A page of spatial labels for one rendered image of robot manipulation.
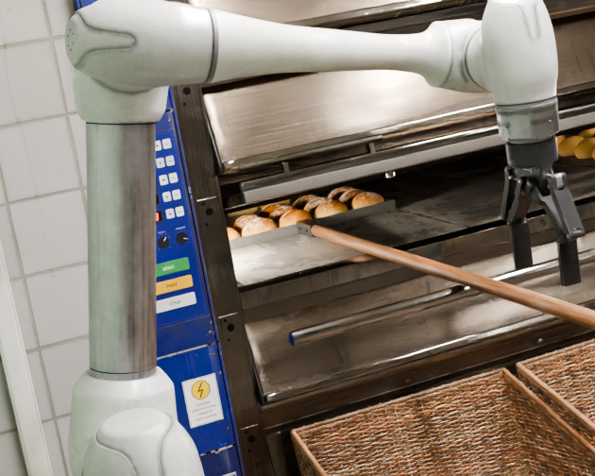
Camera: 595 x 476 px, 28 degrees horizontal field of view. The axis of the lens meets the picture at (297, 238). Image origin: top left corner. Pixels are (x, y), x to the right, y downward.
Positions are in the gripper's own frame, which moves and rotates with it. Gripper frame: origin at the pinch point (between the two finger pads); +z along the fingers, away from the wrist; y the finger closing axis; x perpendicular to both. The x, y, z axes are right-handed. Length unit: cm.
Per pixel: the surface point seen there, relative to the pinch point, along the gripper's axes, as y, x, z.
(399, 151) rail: -75, 11, -9
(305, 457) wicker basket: -77, -20, 53
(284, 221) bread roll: -136, 2, 14
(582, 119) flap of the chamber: -76, 57, -6
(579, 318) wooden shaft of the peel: -10.1, 10.8, 13.4
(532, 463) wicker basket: -76, 33, 71
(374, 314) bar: -50, -10, 17
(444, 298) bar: -51, 6, 18
